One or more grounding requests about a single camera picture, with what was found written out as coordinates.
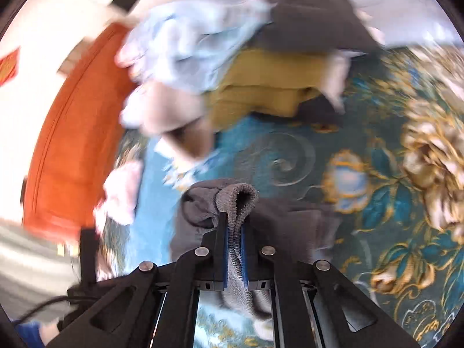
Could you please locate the dark grey garment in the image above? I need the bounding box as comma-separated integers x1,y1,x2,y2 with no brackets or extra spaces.
249,0,379,53

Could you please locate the light blue garment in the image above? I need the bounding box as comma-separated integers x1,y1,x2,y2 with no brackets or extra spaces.
116,0,271,94

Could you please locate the dark navy garment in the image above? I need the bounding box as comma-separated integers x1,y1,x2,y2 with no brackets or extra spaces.
295,94,342,126

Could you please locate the orange wooden bed frame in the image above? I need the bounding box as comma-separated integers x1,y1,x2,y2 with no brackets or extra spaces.
22,23,135,242

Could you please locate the beige fleece garment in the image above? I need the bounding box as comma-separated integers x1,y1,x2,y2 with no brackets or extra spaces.
119,81,214,162

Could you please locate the grey sweater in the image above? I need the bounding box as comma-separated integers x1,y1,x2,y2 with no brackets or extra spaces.
170,178,340,321

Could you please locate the mustard knit garment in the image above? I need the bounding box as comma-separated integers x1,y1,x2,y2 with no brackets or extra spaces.
209,49,329,131

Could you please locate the teal floral blanket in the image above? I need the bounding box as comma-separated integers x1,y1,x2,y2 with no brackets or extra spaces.
97,45,464,348

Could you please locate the black cable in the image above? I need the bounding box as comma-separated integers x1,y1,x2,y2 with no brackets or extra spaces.
14,294,79,329

